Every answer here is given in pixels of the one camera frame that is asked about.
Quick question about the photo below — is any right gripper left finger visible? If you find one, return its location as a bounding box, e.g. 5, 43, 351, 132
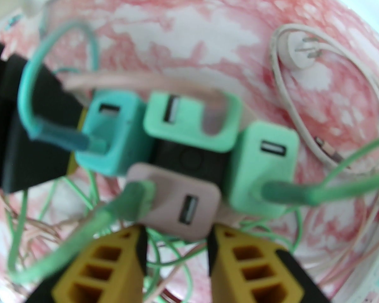
25, 225, 148, 303

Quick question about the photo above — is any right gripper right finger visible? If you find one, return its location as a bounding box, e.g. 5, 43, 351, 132
207, 225, 333, 303

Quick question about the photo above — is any teal charger plug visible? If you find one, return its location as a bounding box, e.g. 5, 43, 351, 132
75, 90, 146, 176

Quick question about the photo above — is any mint green charger plug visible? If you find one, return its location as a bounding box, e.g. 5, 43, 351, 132
228, 121, 300, 219
143, 91, 243, 153

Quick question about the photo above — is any pink charger plug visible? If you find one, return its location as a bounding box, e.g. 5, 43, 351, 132
126, 162, 222, 241

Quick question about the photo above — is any white power strip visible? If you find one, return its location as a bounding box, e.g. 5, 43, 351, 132
333, 242, 379, 303

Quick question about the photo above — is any black cube socket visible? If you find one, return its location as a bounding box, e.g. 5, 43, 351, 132
148, 139, 232, 185

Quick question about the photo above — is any teal USB cable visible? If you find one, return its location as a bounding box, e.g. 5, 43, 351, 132
17, 21, 108, 154

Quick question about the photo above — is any green USB cable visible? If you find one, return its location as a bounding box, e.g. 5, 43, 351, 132
6, 180, 155, 283
262, 134, 379, 206

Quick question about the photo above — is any beige thin cable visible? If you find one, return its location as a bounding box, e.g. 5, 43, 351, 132
314, 136, 351, 169

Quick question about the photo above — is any white power strip cable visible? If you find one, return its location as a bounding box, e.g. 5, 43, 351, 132
270, 23, 379, 288

